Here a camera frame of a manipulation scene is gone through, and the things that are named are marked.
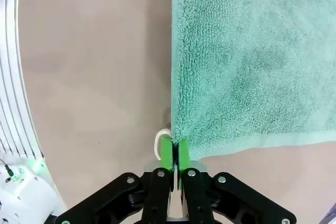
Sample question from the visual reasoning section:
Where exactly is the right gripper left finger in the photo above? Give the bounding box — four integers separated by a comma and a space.
55, 136, 176, 224

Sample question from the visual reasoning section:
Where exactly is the green terry towel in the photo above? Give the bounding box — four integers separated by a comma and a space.
154, 0, 336, 162

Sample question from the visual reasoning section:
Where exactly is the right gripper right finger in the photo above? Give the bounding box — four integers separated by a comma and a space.
176, 137, 298, 224

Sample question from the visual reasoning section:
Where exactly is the white ribbed rail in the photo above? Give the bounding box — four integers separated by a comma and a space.
0, 0, 46, 162

